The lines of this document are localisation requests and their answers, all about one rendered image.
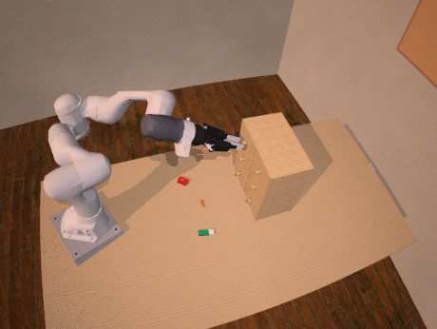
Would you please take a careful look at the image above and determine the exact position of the red 9v battery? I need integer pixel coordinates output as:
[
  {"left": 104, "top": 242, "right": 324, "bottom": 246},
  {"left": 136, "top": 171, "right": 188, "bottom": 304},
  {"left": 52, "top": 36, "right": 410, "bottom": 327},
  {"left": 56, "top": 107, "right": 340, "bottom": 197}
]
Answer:
[{"left": 178, "top": 176, "right": 189, "bottom": 185}]

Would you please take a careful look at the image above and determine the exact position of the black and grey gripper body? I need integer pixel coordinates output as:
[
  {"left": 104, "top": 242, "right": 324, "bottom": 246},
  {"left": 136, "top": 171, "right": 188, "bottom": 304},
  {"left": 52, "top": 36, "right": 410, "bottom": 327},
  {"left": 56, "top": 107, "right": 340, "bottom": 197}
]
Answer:
[{"left": 191, "top": 124, "right": 214, "bottom": 146}]

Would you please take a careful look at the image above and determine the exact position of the small wooden chest of drawers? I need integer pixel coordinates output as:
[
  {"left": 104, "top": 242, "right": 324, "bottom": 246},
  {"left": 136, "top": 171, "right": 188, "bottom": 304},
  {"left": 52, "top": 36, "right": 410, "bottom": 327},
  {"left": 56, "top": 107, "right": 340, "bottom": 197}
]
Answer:
[{"left": 241, "top": 112, "right": 314, "bottom": 220}]

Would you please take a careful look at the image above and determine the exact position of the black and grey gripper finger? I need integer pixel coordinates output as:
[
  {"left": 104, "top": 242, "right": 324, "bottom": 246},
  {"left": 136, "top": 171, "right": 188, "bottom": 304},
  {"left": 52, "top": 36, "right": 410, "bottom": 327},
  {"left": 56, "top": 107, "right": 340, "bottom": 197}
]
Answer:
[
  {"left": 206, "top": 135, "right": 244, "bottom": 152},
  {"left": 202, "top": 123, "right": 241, "bottom": 143}
]

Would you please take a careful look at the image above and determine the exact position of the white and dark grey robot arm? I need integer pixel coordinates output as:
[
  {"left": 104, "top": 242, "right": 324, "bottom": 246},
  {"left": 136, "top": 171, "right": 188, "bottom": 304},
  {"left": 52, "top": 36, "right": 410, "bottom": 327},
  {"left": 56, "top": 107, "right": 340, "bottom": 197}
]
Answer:
[{"left": 44, "top": 89, "right": 196, "bottom": 242}]

